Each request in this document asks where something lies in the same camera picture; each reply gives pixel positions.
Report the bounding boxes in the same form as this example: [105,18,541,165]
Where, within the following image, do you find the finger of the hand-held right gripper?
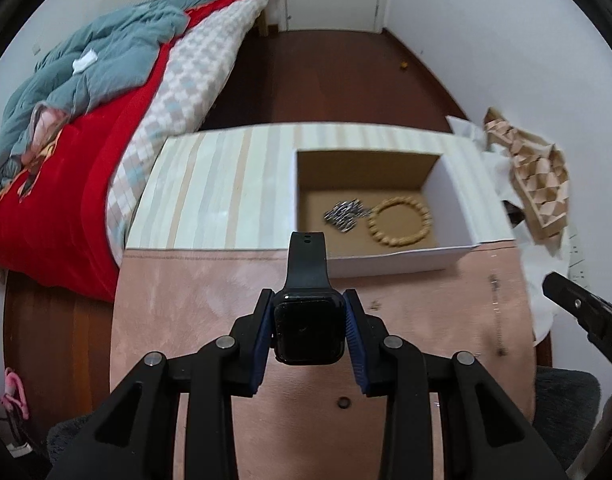
[542,272,612,380]

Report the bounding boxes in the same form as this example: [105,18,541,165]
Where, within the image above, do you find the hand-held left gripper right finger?
[342,288,569,480]

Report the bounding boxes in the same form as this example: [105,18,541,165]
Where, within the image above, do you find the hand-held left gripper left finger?
[47,288,275,480]

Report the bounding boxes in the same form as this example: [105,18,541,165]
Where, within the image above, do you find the black smartwatch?
[271,230,348,365]

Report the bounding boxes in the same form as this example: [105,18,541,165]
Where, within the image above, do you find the white cardboard box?
[292,148,482,279]

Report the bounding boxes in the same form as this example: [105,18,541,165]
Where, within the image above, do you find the white paper sheets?
[445,115,589,348]

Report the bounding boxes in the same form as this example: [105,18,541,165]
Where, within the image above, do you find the pink suede table mat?
[109,240,538,480]

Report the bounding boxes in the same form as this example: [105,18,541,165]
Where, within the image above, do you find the grey chair cushion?
[533,366,602,480]

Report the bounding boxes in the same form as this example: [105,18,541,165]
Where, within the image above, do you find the striped table cover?
[124,122,516,251]

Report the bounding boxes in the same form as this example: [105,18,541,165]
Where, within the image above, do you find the red blanket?
[0,0,251,304]

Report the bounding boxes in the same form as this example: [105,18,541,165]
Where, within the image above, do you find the checkered bed sheet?
[105,0,271,267]

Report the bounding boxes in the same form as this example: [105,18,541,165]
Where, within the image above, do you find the teal quilt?
[0,0,267,211]

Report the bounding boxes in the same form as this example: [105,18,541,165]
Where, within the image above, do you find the thin dark chain necklace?
[490,274,507,357]

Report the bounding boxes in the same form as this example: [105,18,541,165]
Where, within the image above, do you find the silver metal chain bracelet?
[323,199,371,233]

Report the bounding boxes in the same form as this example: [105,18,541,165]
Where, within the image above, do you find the wooden bead bracelet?
[367,198,433,248]

